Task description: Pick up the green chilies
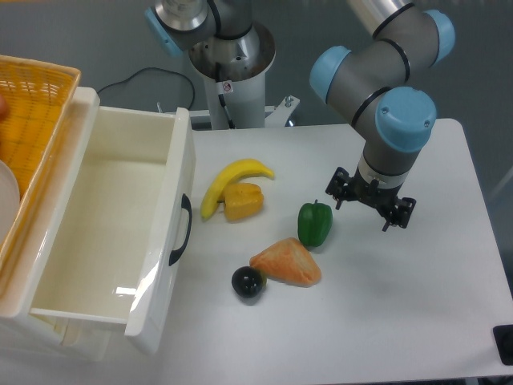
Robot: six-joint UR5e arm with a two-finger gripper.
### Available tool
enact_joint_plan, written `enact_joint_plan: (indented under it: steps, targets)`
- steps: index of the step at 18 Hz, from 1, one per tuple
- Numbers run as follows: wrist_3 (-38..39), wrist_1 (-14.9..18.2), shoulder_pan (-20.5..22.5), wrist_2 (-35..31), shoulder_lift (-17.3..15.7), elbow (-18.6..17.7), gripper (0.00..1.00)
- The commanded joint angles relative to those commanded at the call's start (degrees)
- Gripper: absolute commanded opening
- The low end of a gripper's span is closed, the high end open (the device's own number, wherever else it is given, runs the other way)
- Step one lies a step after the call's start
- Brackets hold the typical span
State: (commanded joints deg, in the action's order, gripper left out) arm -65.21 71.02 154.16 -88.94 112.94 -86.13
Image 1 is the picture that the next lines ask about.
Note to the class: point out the white open drawer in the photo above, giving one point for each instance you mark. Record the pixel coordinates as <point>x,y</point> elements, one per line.
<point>108,265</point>

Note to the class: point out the black ball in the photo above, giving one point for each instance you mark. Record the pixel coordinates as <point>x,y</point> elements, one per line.
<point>248,282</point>

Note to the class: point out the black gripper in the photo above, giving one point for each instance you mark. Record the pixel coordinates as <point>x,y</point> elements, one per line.
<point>396,211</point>

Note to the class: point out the black drawer handle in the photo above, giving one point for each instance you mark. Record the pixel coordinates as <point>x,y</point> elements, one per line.
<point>184,231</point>

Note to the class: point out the orange bread wedge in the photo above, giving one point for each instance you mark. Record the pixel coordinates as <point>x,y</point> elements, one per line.
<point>288,261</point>

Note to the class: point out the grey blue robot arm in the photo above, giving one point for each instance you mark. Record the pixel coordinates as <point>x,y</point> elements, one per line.
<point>369,88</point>

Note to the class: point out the yellow woven basket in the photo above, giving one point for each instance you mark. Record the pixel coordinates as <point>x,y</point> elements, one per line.
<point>38,95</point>

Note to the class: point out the white drawer cabinet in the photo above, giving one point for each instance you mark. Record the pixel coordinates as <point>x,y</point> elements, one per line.
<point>27,249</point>

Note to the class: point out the white base bracket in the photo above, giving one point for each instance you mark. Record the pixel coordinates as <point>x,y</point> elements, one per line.
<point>275,116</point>

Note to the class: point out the black corner object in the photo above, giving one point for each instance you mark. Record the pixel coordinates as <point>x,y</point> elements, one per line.
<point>503,335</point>

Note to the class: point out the yellow banana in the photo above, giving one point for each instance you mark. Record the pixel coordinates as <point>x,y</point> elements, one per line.
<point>237,170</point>

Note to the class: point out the green bell pepper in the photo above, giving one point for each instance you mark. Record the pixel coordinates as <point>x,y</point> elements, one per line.
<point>314,223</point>

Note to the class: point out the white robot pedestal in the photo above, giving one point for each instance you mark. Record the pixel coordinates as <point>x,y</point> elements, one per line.
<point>233,72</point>

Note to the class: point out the yellow bell pepper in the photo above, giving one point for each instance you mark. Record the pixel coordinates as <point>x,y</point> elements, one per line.
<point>242,200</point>

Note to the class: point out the white plate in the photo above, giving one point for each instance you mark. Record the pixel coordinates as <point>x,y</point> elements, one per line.
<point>10,200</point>

